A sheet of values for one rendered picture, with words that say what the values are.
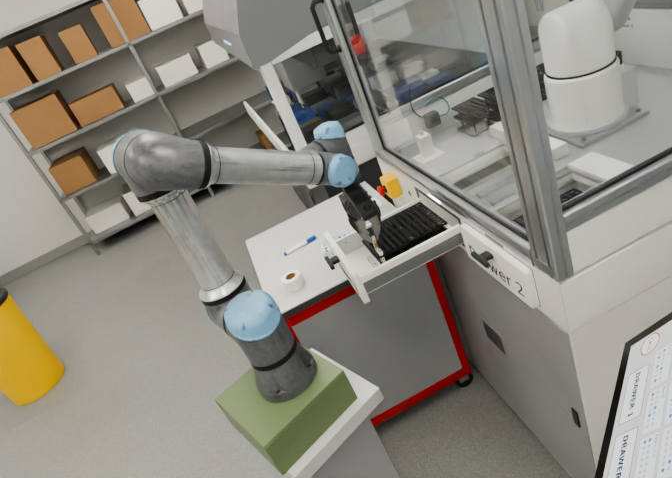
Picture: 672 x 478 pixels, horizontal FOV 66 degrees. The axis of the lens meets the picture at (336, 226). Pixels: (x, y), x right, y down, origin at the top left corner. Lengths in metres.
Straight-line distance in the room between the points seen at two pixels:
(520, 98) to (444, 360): 1.32
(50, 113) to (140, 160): 4.10
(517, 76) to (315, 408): 0.80
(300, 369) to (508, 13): 0.83
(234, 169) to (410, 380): 1.25
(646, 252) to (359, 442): 0.80
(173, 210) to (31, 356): 2.64
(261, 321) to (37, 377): 2.73
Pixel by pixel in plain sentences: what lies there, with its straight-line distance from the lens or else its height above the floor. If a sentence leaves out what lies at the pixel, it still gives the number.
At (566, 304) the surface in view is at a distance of 1.19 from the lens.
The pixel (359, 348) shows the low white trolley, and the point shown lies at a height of 0.47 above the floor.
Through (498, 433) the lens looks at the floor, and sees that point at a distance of 2.10.
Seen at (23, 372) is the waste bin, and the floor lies 0.21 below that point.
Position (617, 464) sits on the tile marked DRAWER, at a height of 1.00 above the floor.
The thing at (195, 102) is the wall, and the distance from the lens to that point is 5.51.
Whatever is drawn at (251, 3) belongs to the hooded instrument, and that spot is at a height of 1.59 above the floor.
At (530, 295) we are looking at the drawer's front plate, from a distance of 1.26.
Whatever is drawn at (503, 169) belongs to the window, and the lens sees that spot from 1.14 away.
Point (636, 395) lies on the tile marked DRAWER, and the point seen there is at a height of 1.01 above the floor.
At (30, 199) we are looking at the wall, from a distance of 5.79.
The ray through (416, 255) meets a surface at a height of 0.87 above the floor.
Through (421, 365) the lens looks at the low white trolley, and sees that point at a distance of 2.03.
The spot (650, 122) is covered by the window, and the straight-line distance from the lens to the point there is 1.17.
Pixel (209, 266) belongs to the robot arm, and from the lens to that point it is 1.21.
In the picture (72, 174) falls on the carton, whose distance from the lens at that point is 5.21.
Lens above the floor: 1.69
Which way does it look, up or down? 28 degrees down
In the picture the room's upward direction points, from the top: 24 degrees counter-clockwise
